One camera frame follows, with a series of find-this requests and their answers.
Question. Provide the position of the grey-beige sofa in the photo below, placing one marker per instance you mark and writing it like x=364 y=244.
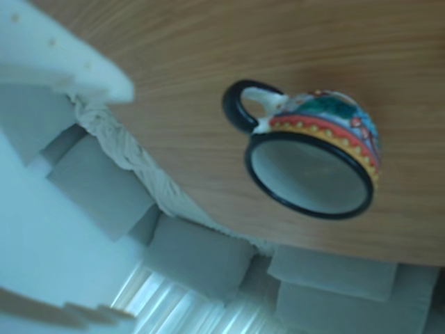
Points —
x=194 y=254

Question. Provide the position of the white knitted blanket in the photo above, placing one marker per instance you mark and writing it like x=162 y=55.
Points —
x=118 y=139

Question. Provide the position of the colourful painted ceramic cup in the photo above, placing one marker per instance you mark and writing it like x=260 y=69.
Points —
x=306 y=174

